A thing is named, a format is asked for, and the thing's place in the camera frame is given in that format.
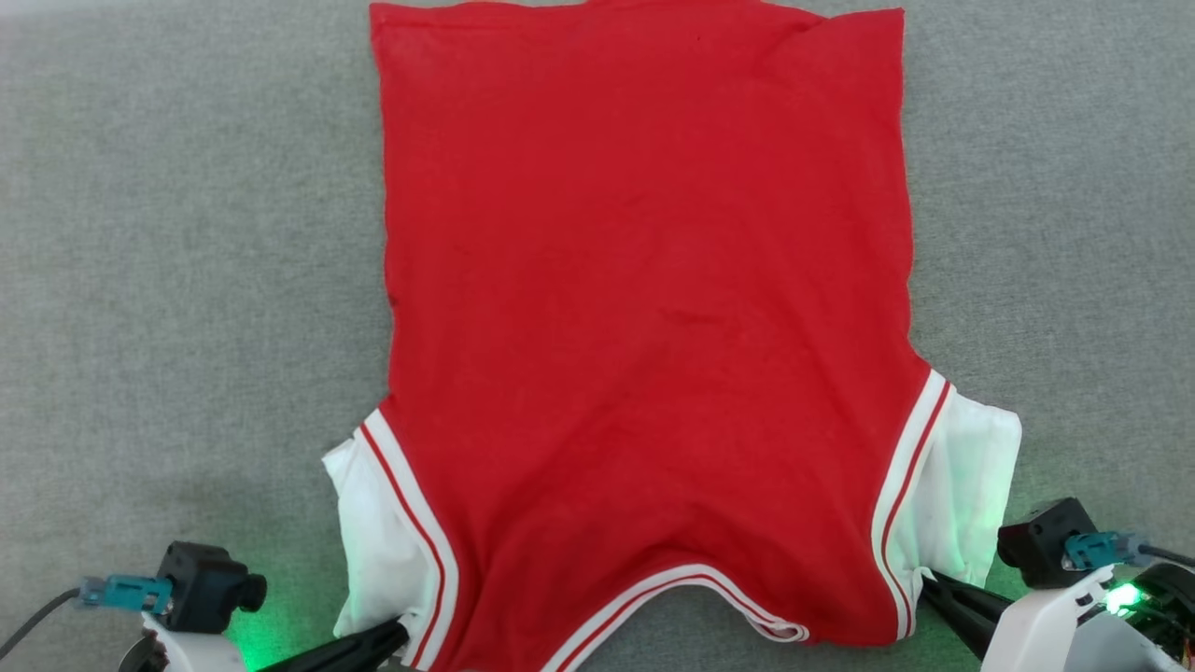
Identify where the teal camera connector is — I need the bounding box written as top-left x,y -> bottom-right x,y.
77,574 -> 176,614
1061,529 -> 1152,572

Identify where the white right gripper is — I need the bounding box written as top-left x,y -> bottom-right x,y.
919,559 -> 1195,672

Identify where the teal right camera connector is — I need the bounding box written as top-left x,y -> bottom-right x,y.
1061,529 -> 1152,572

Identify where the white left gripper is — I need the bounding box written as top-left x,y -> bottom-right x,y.
118,611 -> 412,672

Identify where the red and white shirt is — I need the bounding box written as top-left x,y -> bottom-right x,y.
322,0 -> 1023,672

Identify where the teal left camera connector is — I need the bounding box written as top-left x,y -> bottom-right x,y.
77,574 -> 176,614

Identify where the black left camera cable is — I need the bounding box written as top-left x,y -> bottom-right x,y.
0,587 -> 82,661

